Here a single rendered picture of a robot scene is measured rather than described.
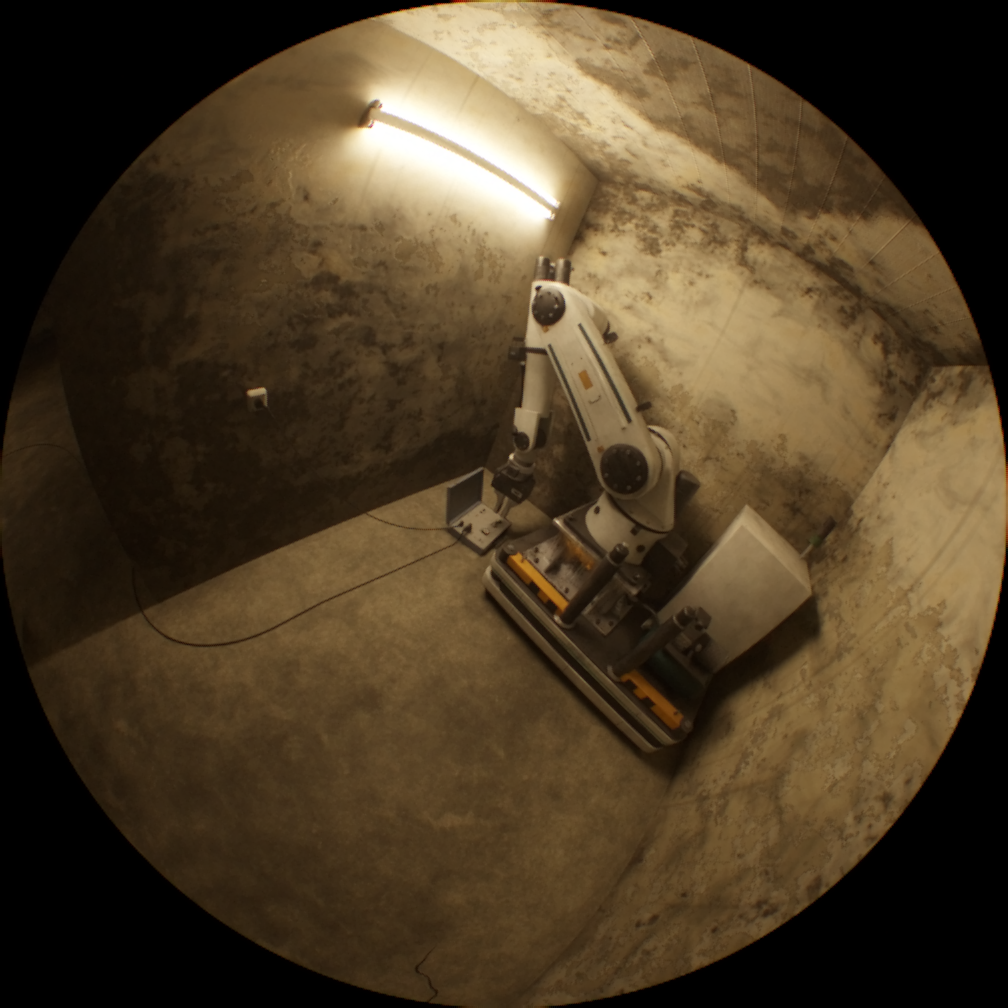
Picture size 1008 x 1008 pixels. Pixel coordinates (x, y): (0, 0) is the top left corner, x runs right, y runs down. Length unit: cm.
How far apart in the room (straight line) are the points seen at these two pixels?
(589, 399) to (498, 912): 216
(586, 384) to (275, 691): 185
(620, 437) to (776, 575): 91
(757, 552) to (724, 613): 34
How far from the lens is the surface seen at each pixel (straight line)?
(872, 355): 234
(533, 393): 173
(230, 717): 163
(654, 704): 157
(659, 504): 151
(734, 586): 160
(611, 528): 149
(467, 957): 171
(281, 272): 135
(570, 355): 146
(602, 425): 138
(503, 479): 194
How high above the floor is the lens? 148
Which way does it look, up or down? 36 degrees down
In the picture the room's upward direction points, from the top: 23 degrees clockwise
